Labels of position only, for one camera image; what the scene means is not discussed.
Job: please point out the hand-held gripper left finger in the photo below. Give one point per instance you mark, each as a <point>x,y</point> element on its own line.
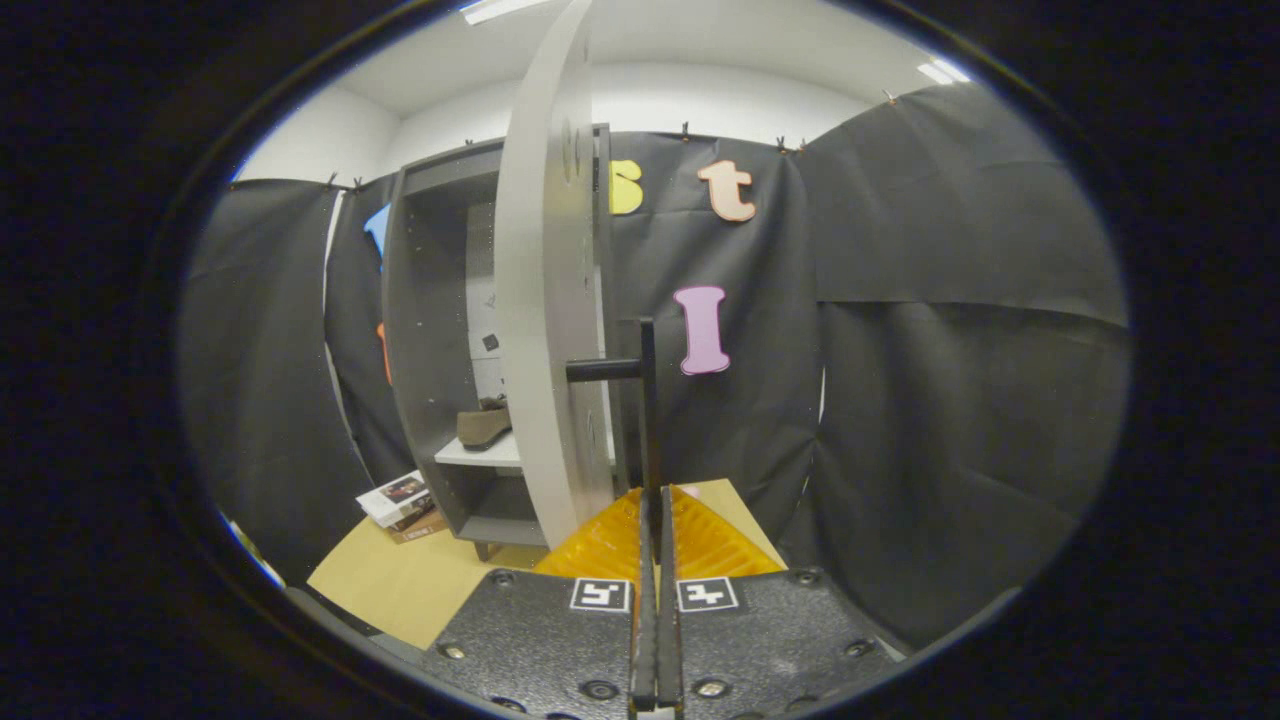
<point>540,640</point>

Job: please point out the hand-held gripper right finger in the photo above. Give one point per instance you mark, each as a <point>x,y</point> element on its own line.
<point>780,640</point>

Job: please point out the brown fuzzy slipper shoe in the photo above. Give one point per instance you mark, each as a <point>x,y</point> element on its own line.
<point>485,427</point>

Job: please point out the grey shoe cabinet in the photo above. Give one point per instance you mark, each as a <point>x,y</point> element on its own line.
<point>420,350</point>

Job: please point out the light grey shoe cabinet door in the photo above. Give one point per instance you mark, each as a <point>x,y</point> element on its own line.
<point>540,300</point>

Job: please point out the brown book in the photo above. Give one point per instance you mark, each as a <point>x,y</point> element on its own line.
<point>420,527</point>

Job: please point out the white printed box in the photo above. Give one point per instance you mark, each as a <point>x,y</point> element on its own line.
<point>393,497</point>

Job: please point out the black backdrop cloth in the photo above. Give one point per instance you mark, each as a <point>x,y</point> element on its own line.
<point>950,350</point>

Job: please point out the small ceiling light panel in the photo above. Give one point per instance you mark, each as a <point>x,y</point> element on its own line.
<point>943,72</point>

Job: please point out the long ceiling light panel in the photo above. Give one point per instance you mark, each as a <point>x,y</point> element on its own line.
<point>500,8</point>

